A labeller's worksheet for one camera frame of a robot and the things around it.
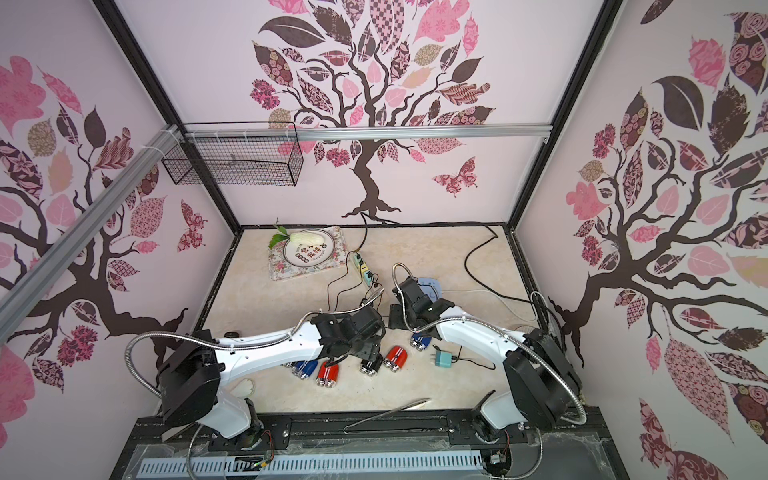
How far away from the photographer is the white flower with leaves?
44.3 inches

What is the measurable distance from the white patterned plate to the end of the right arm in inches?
19.1

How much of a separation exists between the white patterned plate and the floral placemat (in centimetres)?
1

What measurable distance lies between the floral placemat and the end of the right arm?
1.47ft

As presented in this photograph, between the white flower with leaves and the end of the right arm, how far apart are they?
534 mm

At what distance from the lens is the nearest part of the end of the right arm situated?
2.02 feet

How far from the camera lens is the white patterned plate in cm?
109

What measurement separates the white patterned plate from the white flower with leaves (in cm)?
1
